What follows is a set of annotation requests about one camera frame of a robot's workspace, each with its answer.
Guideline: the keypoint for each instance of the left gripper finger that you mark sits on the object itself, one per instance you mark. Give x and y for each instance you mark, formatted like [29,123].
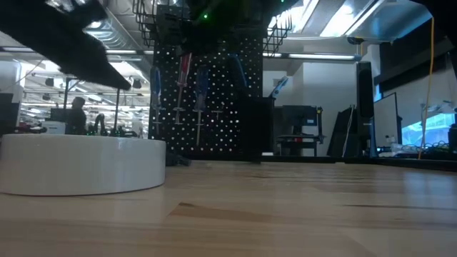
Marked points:
[93,66]

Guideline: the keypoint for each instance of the black and blue screwdriver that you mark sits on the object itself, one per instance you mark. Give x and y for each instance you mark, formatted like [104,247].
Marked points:
[238,73]

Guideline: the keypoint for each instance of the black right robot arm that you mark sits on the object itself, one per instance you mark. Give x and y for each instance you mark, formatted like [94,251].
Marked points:
[221,21]

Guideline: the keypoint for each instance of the black peg board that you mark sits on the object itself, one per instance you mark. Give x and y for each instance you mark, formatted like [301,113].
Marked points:
[221,135]

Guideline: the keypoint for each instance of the white board panel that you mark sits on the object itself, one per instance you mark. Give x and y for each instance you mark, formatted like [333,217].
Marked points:
[386,121]

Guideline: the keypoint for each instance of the long ceiling light strip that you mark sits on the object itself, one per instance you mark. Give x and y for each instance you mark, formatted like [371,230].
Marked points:
[321,56]
[125,52]

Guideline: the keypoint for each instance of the person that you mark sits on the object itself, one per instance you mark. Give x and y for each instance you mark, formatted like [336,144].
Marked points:
[78,118]

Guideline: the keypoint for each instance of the white appliance box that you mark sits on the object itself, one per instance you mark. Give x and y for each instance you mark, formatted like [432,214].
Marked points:
[53,128]

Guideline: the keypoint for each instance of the black monitor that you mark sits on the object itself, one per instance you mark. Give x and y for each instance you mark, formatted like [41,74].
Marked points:
[9,110]

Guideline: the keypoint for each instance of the black bin box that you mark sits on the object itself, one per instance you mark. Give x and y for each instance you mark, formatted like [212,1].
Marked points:
[257,128]

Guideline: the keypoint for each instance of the black desk with monitor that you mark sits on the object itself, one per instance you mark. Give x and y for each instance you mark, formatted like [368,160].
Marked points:
[298,116]

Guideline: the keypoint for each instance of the leaning black panel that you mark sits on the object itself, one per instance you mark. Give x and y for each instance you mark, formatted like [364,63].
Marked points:
[339,135]

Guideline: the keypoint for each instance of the black pillar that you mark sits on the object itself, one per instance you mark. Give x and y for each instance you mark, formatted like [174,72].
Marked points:
[365,103]

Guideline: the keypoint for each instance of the blue lit screen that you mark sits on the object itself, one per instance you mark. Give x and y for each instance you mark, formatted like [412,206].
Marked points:
[432,130]

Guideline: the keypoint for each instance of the black frame stand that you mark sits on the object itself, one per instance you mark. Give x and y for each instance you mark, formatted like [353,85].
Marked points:
[117,114]

